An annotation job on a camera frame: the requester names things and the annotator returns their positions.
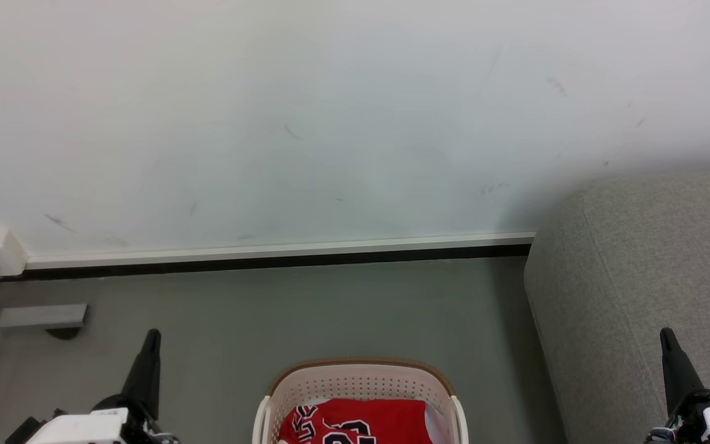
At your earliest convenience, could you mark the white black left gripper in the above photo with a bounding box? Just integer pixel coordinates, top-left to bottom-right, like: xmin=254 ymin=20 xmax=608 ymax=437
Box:
xmin=5 ymin=329 xmax=178 ymax=444

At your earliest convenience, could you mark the red basketball jersey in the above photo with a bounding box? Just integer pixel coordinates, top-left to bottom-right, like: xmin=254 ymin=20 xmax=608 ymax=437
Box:
xmin=277 ymin=398 xmax=435 ymax=444

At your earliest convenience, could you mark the grey fabric sofa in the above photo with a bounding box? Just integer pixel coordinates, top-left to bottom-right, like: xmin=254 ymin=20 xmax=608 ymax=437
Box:
xmin=523 ymin=173 xmax=710 ymax=444

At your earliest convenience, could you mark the grey metal foot bar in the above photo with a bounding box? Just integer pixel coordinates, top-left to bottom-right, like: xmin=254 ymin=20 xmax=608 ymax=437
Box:
xmin=0 ymin=303 xmax=89 ymax=340

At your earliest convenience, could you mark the white black baseboard strip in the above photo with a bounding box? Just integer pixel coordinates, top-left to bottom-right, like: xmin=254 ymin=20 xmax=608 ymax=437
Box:
xmin=0 ymin=232 xmax=537 ymax=283

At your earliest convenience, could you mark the white plastic laundry basket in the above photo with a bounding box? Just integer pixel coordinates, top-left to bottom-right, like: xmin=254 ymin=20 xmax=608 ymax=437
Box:
xmin=252 ymin=358 xmax=470 ymax=444

